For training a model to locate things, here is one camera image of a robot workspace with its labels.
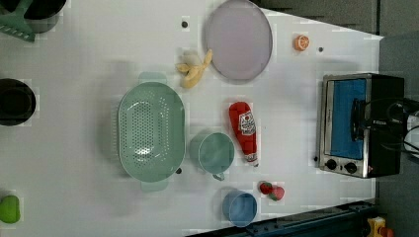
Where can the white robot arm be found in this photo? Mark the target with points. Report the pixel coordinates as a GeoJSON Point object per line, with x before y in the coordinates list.
{"type": "Point", "coordinates": [411, 139]}

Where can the orange slice toy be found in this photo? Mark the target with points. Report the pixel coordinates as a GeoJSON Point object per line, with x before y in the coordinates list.
{"type": "Point", "coordinates": [301, 43]}

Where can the lilac round plate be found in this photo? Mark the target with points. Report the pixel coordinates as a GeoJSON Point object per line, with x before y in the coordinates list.
{"type": "Point", "coordinates": [240, 37]}

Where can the green mug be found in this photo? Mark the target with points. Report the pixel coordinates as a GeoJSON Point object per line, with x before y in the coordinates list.
{"type": "Point", "coordinates": [212, 152]}

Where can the red ketchup bottle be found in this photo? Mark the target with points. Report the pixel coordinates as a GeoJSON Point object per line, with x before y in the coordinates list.
{"type": "Point", "coordinates": [244, 127]}

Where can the black toaster oven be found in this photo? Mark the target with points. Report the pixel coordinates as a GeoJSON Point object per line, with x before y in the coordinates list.
{"type": "Point", "coordinates": [361, 125]}

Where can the green spatula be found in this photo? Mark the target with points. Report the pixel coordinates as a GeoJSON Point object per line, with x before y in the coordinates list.
{"type": "Point", "coordinates": [15, 25]}

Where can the red strawberry toy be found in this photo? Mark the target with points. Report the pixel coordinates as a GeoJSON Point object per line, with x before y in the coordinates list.
{"type": "Point", "coordinates": [265, 188]}
{"type": "Point", "coordinates": [277, 193]}

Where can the black cylinder holder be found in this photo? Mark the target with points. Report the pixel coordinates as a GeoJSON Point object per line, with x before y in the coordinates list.
{"type": "Point", "coordinates": [17, 102]}

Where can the lime green object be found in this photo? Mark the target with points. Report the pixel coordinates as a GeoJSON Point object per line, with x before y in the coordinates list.
{"type": "Point", "coordinates": [10, 209]}

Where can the blue cup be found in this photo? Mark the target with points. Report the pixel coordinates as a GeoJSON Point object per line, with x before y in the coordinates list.
{"type": "Point", "coordinates": [240, 208]}

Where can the green oval colander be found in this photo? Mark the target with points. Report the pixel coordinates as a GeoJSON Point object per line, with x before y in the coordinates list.
{"type": "Point", "coordinates": [151, 132]}

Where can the peeled banana toy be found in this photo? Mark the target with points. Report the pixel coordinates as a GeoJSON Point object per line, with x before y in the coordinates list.
{"type": "Point", "coordinates": [193, 68]}

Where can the yellow red object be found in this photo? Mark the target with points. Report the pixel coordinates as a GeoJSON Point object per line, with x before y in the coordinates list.
{"type": "Point", "coordinates": [379, 228]}

